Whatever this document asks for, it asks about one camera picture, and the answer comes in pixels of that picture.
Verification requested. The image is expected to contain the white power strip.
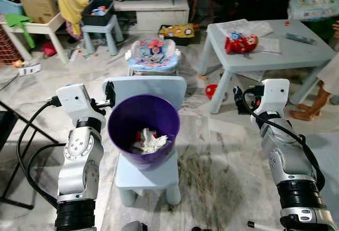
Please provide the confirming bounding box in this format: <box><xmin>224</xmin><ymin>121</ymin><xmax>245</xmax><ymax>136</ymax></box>
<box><xmin>19</xmin><ymin>63</ymin><xmax>42</xmax><ymax>77</ymax></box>

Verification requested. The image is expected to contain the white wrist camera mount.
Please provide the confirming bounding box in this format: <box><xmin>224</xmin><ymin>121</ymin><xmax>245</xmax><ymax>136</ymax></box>
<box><xmin>258</xmin><ymin>78</ymin><xmax>291</xmax><ymax>116</ymax></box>
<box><xmin>56</xmin><ymin>84</ymin><xmax>106</xmax><ymax>127</ymax></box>

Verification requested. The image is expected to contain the child in white shirt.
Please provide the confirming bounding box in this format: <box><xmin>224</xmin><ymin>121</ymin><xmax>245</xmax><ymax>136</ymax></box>
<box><xmin>289</xmin><ymin>54</ymin><xmax>339</xmax><ymax>122</ymax></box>

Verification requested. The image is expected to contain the crumpled white paper trash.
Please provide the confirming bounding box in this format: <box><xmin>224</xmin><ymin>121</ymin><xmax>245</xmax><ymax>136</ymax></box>
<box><xmin>131</xmin><ymin>128</ymin><xmax>169</xmax><ymax>154</ymax></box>

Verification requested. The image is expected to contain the white paper sheet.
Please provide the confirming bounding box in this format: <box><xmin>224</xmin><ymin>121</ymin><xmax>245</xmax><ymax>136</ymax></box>
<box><xmin>255</xmin><ymin>37</ymin><xmax>282</xmax><ymax>55</ymax></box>

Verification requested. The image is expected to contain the green plastic tub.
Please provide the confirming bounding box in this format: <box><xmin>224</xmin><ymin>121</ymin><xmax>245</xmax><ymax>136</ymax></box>
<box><xmin>305</xmin><ymin>16</ymin><xmax>339</xmax><ymax>43</ymax></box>

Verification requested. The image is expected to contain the light blue small plastic table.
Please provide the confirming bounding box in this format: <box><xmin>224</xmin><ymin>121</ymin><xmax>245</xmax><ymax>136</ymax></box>
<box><xmin>198</xmin><ymin>19</ymin><xmax>337</xmax><ymax>115</ymax></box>

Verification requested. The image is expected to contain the white pen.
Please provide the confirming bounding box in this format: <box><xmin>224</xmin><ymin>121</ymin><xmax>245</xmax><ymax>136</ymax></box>
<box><xmin>247</xmin><ymin>220</ymin><xmax>269</xmax><ymax>231</ymax></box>

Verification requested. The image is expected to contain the white side table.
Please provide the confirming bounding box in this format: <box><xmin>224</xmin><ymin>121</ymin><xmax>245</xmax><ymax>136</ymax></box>
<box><xmin>0</xmin><ymin>13</ymin><xmax>69</xmax><ymax>65</ymax></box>

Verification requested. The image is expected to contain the dark round stool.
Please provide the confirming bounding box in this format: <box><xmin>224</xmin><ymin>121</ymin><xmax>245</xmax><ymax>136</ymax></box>
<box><xmin>187</xmin><ymin>0</ymin><xmax>223</xmax><ymax>24</ymax></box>

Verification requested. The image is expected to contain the red wrapper trash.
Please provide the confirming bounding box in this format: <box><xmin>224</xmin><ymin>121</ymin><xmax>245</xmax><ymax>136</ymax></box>
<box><xmin>136</xmin><ymin>129</ymin><xmax>148</xmax><ymax>143</ymax></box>

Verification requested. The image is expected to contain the red doll toy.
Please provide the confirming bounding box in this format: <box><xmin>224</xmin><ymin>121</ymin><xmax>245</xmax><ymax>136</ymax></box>
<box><xmin>225</xmin><ymin>32</ymin><xmax>259</xmax><ymax>55</ymax></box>

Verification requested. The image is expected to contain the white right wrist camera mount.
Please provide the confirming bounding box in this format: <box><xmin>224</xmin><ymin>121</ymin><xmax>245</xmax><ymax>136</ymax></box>
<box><xmin>258</xmin><ymin>78</ymin><xmax>291</xmax><ymax>116</ymax></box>

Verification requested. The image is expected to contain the black storage box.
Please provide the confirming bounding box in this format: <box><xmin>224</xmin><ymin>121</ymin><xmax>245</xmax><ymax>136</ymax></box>
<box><xmin>81</xmin><ymin>0</ymin><xmax>115</xmax><ymax>26</ymax></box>

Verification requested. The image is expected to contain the green toy shovel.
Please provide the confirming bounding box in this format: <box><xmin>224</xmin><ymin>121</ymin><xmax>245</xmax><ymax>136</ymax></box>
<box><xmin>5</xmin><ymin>14</ymin><xmax>36</xmax><ymax>49</ymax></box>

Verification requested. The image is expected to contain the white television cabinet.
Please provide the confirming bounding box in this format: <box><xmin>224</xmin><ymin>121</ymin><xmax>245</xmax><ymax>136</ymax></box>
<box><xmin>113</xmin><ymin>0</ymin><xmax>190</xmax><ymax>33</ymax></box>

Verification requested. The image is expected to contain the grey remote control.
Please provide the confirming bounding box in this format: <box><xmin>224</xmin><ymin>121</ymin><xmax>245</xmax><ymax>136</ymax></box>
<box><xmin>286</xmin><ymin>32</ymin><xmax>317</xmax><ymax>45</ymax></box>

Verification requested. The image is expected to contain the yellow hanging cloth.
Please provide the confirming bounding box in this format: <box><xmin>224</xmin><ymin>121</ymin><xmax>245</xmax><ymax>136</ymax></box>
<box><xmin>56</xmin><ymin>0</ymin><xmax>90</xmax><ymax>37</ymax></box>

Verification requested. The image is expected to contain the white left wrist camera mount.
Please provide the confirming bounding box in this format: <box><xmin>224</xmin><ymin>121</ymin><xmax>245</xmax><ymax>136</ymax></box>
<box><xmin>56</xmin><ymin>84</ymin><xmax>106</xmax><ymax>127</ymax></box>

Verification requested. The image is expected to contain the clear plastic packaging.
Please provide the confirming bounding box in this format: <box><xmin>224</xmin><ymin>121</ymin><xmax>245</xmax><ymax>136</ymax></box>
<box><xmin>220</xmin><ymin>19</ymin><xmax>274</xmax><ymax>40</ymax></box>

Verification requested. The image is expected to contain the yellow toy box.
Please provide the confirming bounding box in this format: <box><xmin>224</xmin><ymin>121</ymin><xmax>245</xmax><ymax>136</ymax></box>
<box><xmin>158</xmin><ymin>23</ymin><xmax>201</xmax><ymax>46</ymax></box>

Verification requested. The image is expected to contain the pink floor toy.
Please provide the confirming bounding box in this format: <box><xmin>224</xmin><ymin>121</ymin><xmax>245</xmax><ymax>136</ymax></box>
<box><xmin>41</xmin><ymin>41</ymin><xmax>58</xmax><ymax>57</ymax></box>

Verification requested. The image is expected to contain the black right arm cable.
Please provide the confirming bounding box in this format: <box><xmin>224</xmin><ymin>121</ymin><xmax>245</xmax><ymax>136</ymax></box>
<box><xmin>234</xmin><ymin>85</ymin><xmax>326</xmax><ymax>192</ymax></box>

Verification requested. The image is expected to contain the red round floor toy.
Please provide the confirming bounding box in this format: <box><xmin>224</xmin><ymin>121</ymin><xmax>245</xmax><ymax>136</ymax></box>
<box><xmin>206</xmin><ymin>84</ymin><xmax>219</xmax><ymax>100</ymax></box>

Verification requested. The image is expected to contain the colourful baby bouncer seat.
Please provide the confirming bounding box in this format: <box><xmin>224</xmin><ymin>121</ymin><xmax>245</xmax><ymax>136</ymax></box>
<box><xmin>126</xmin><ymin>39</ymin><xmax>181</xmax><ymax>76</ymax></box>

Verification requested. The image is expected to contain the brown cardboard box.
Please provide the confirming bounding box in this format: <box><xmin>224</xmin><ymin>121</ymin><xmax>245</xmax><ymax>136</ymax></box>
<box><xmin>16</xmin><ymin>0</ymin><xmax>60</xmax><ymax>24</ymax></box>

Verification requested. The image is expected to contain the light blue plastic stool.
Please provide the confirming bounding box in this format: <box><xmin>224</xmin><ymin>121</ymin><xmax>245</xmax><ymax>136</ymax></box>
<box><xmin>81</xmin><ymin>15</ymin><xmax>124</xmax><ymax>56</ymax></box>

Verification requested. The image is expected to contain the printed diaper pack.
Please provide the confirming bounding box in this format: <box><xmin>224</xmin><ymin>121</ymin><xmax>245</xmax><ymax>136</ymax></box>
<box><xmin>289</xmin><ymin>0</ymin><xmax>339</xmax><ymax>21</ymax></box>

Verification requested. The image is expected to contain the red woven basket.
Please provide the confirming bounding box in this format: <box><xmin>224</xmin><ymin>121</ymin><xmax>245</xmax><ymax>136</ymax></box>
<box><xmin>0</xmin><ymin>27</ymin><xmax>24</xmax><ymax>65</ymax></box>

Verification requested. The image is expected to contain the light blue child chair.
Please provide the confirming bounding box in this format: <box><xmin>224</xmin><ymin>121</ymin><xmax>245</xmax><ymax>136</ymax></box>
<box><xmin>102</xmin><ymin>76</ymin><xmax>188</xmax><ymax>207</ymax></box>

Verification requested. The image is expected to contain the purple plastic rubbish bin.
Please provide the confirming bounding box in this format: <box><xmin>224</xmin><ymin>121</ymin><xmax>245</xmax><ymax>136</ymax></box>
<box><xmin>108</xmin><ymin>94</ymin><xmax>181</xmax><ymax>172</ymax></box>

